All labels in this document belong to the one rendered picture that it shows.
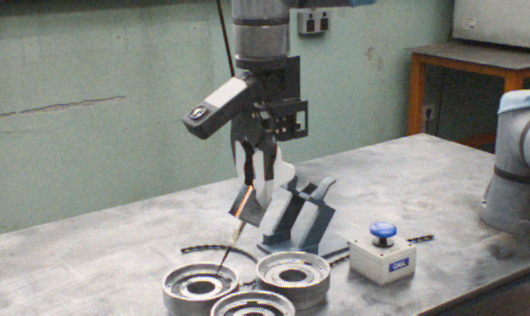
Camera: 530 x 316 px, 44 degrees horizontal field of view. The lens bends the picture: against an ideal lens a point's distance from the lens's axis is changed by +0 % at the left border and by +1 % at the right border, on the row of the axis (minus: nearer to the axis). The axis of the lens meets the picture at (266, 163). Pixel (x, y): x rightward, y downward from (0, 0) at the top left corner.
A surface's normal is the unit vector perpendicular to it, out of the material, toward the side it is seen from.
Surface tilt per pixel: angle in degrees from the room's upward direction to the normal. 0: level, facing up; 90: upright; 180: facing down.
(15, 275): 0
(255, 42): 90
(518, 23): 90
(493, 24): 90
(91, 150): 90
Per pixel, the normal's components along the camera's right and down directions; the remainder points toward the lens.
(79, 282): -0.02, -0.95
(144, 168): 0.55, 0.26
